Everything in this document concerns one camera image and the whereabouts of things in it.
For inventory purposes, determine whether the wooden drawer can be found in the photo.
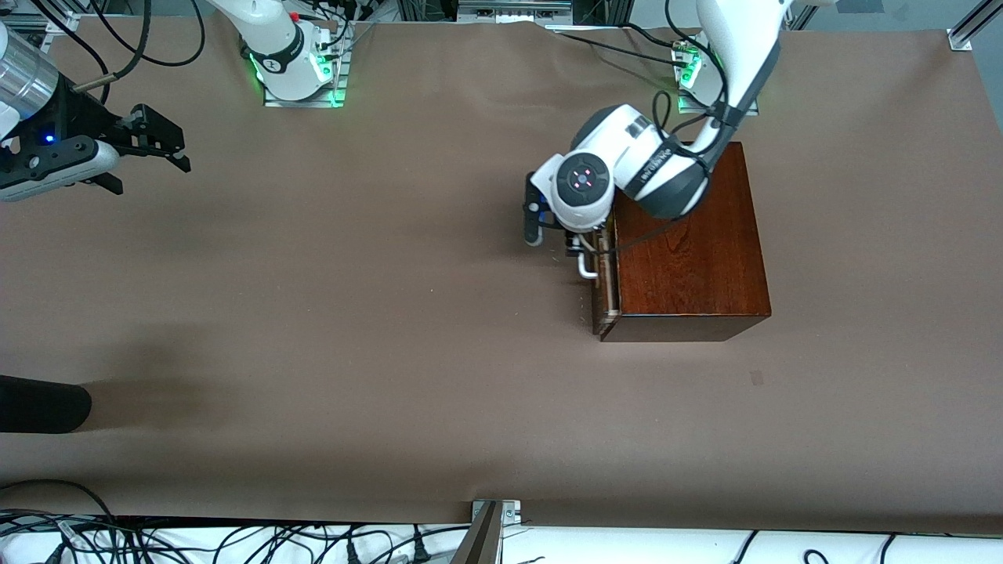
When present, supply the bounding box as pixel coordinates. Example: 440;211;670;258
589;227;621;339

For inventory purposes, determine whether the dark wooden drawer cabinet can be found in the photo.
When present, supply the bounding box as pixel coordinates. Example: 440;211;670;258
599;141;772;343

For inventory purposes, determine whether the table cover sheet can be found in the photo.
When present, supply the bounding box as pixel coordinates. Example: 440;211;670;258
0;16;1003;535

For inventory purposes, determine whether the black cylinder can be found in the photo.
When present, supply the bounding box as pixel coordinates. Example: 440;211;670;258
0;375;92;434

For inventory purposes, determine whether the aluminium table edge rail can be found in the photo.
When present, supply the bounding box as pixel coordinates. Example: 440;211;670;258
947;0;1003;52
0;6;79;36

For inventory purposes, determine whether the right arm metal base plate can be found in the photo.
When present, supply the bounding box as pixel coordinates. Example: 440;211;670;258
263;22;348;109

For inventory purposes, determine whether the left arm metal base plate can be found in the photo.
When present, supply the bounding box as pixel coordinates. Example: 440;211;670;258
675;35;761;117

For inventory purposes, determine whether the black cable lying on table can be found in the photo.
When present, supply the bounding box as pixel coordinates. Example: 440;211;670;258
549;23;694;65

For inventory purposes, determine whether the aluminium frame with electronics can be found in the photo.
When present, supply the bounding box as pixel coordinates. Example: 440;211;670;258
396;0;628;26

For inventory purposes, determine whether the small metal bracket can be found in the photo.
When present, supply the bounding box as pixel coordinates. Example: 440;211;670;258
471;499;522;525

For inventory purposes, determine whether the dark metal post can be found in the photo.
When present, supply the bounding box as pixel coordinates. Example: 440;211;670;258
448;501;504;564

